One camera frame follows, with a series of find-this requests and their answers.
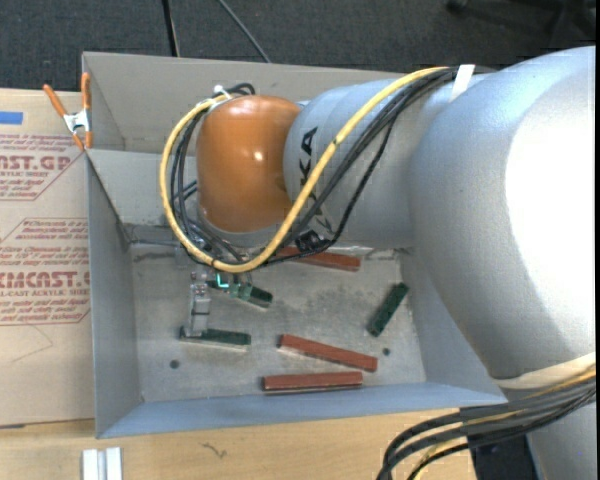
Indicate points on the brown cardboard board, red print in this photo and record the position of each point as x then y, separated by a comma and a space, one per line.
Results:
40, 358

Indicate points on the grey metal bin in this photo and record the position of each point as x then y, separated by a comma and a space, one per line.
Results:
330, 313

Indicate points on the black cylinder on white bracket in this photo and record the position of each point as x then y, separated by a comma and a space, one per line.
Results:
310, 242

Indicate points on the red-brown flat block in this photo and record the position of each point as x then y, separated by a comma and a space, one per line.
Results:
330, 353
312, 381
330, 259

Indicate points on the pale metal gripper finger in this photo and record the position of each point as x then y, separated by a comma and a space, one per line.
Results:
193, 308
203, 313

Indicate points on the dark green flat block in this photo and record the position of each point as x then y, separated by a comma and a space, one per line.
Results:
227, 338
260, 296
388, 309

